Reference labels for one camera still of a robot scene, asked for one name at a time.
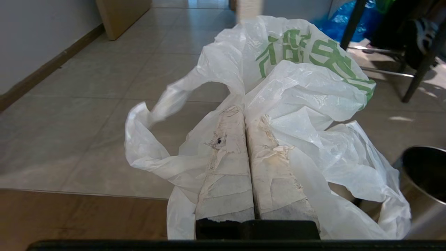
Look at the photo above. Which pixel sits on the white plastic trash bag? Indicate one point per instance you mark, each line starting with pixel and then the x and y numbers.
pixel 296 90

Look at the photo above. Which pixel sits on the black metal chair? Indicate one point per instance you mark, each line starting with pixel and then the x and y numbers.
pixel 411 52

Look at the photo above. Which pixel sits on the steel bin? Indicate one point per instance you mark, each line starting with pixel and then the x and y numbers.
pixel 420 188

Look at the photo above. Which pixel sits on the blue plastic bag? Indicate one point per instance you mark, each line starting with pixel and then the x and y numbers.
pixel 348 19

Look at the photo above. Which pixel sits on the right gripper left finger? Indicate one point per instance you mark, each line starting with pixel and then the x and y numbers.
pixel 228 174

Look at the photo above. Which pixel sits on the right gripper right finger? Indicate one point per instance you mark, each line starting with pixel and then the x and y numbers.
pixel 275 181

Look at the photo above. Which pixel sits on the wooden door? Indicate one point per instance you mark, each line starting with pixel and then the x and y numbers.
pixel 120 15

